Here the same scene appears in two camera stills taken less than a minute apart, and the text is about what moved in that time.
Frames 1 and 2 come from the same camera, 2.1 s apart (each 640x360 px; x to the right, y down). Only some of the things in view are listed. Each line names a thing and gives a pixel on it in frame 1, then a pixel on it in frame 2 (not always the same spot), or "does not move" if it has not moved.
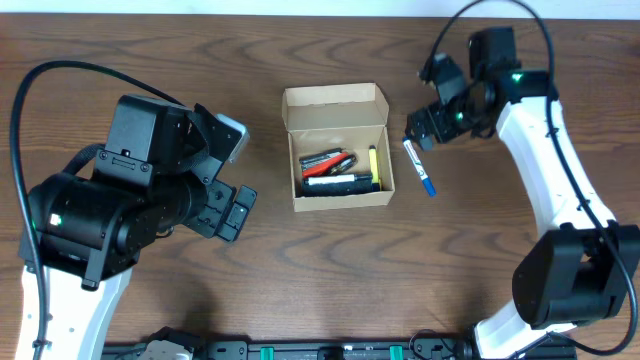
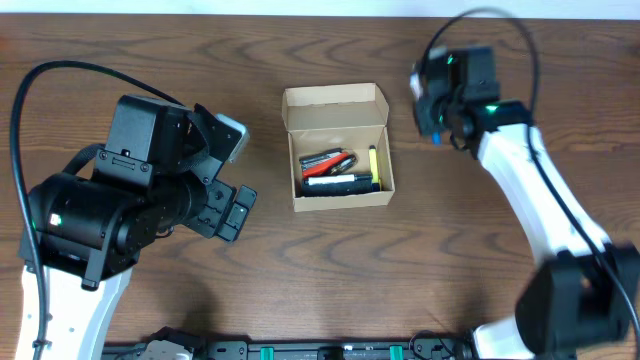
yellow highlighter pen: (374, 168) does not move
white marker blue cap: (427, 181) → (424, 97)
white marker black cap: (339, 178) does not move
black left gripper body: (178, 195) does not move
